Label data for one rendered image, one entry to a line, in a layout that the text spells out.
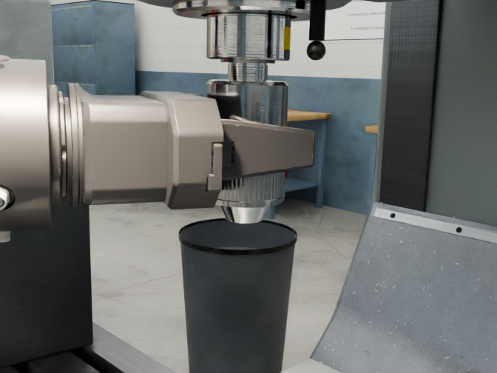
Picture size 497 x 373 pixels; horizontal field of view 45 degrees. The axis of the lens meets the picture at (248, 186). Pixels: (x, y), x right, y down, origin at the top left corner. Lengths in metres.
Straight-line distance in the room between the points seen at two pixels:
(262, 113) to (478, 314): 0.40
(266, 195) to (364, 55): 5.15
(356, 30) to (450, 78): 4.85
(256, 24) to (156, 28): 7.37
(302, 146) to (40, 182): 0.14
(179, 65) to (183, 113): 7.03
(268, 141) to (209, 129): 0.05
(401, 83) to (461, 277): 0.23
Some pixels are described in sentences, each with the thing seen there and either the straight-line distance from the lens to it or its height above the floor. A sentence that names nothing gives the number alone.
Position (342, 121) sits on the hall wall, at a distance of 5.59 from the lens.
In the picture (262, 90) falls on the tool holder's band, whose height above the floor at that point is 1.26.
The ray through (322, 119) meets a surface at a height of 0.83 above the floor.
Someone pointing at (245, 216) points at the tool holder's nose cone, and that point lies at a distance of 0.35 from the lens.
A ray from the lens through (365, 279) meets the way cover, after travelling 0.73.
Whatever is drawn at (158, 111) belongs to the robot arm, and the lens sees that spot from 0.30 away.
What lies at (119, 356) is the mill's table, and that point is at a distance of 0.71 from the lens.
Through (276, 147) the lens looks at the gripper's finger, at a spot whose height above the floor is 1.23.
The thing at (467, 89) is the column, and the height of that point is 1.26.
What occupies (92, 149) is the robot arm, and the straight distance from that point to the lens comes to 0.30.
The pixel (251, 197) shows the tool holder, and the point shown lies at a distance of 0.34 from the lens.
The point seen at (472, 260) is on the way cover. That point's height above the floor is 1.08.
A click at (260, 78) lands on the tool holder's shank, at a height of 1.27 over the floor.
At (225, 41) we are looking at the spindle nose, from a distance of 0.33.
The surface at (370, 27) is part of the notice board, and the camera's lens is 5.45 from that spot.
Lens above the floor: 1.28
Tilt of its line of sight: 11 degrees down
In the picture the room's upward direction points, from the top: 1 degrees clockwise
